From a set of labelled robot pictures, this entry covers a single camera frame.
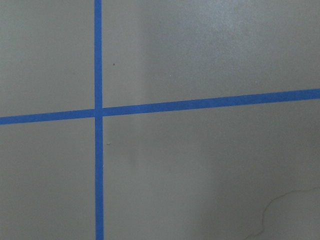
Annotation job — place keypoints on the brown paper table cover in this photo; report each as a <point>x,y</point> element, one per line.
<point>159,119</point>

